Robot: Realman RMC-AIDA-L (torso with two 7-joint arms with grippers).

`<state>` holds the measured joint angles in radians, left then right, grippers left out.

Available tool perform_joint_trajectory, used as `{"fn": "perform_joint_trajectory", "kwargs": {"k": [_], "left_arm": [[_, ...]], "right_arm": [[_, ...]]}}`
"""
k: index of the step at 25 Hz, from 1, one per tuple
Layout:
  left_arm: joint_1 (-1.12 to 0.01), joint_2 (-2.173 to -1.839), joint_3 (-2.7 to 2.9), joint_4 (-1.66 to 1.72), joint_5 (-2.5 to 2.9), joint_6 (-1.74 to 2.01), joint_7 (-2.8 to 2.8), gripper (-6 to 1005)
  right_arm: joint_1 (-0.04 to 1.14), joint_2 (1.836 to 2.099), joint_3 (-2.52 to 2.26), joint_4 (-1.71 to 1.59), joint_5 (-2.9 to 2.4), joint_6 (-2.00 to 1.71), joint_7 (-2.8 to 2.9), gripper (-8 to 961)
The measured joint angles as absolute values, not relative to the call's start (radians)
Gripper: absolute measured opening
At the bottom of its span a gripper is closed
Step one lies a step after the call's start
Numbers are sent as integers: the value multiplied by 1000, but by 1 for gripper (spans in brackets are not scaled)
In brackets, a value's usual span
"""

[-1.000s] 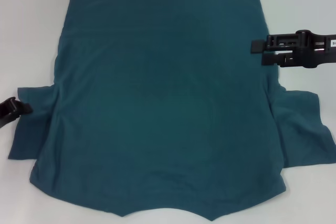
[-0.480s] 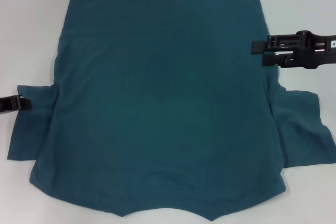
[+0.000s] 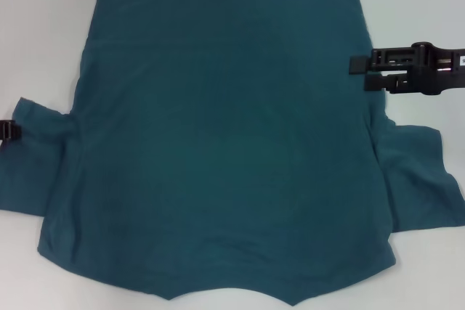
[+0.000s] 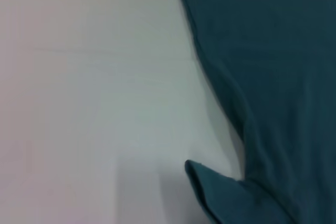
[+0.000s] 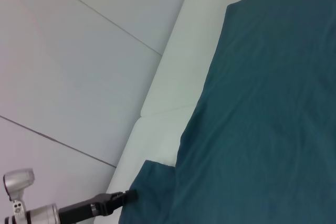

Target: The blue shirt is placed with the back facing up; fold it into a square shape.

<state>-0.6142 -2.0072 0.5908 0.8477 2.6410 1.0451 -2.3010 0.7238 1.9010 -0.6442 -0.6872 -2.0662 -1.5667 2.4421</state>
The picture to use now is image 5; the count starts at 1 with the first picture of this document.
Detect teal blue t-shirt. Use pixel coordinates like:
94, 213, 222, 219
118, 0, 336, 224

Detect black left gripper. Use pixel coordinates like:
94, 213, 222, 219
59, 189, 138, 223

